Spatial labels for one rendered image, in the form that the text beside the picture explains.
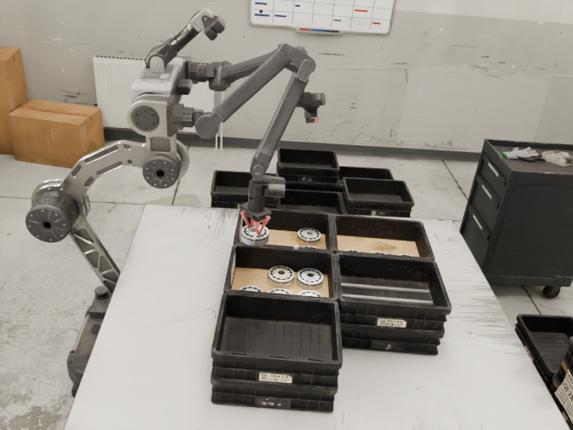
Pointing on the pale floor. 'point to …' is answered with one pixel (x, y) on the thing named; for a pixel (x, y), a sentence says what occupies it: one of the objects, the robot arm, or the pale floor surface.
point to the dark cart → (521, 217)
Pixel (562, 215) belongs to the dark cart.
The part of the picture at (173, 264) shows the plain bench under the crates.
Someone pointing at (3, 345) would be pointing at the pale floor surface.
